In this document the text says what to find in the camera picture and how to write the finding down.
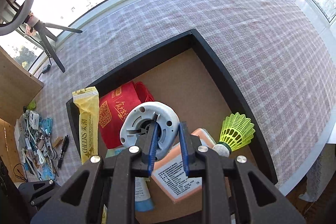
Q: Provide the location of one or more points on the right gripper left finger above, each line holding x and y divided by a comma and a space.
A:
102, 182

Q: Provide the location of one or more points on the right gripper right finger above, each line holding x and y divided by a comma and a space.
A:
233, 188

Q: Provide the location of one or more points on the white blue cream tube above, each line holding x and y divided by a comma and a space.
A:
143, 200

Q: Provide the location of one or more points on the yellow plastic shuttlecock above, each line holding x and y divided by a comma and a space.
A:
237, 132

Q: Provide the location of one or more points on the black pen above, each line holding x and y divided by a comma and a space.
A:
63, 151

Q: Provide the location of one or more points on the orange tissue pack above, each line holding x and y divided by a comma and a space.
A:
170, 176

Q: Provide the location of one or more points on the white plug-in device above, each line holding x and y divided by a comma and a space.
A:
138, 121

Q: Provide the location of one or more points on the red drawstring bag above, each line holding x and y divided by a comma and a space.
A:
115, 107

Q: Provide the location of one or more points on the yellow straw packet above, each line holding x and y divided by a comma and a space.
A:
87, 101

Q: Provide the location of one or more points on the green tube bottle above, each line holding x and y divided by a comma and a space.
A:
32, 105

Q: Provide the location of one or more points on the wooden board panel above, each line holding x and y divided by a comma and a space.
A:
18, 88

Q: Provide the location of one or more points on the plaid tablecloth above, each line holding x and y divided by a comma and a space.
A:
281, 65

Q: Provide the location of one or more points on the black inline cable remote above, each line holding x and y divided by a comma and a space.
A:
46, 68

